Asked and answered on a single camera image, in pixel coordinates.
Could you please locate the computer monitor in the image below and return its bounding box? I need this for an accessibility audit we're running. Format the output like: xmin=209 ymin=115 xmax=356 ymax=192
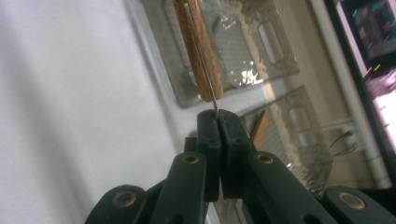
xmin=325 ymin=0 xmax=396 ymax=162

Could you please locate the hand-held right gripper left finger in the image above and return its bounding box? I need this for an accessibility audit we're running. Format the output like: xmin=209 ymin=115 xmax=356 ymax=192
xmin=196 ymin=109 xmax=223 ymax=202

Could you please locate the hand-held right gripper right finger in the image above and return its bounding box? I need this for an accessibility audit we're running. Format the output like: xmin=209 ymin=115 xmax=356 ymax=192
xmin=219 ymin=109 xmax=255 ymax=201

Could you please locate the white pole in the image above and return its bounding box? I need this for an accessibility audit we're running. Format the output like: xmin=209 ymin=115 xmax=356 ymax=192
xmin=309 ymin=0 xmax=394 ymax=189

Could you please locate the transparent grey plastic bin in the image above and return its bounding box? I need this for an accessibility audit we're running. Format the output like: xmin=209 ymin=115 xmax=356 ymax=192
xmin=141 ymin=0 xmax=301 ymax=109
xmin=239 ymin=85 xmax=335 ymax=197

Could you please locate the thin black cable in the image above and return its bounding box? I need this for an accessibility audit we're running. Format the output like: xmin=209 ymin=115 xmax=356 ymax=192
xmin=329 ymin=126 xmax=360 ymax=157

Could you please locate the knife with wooden handle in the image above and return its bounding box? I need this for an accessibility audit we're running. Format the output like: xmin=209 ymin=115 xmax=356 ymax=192
xmin=172 ymin=0 xmax=225 ymax=120

